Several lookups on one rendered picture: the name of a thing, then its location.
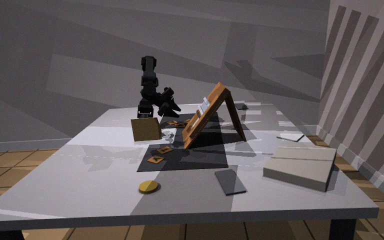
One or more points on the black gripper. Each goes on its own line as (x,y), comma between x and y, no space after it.
(165,108)

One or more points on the yellow round disc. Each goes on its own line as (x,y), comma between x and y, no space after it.
(148,187)

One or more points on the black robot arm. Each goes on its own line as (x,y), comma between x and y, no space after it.
(150,82)

